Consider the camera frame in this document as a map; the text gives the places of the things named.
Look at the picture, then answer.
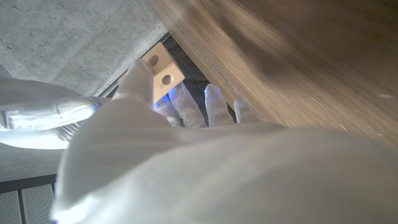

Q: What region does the wooden block with holes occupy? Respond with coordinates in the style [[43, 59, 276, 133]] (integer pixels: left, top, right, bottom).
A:
[[118, 42, 186, 103]]

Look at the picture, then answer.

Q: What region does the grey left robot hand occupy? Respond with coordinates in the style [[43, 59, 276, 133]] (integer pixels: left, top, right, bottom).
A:
[[51, 58, 398, 224]]

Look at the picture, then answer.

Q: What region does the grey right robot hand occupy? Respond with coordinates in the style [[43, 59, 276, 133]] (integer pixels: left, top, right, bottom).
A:
[[0, 64, 111, 150]]

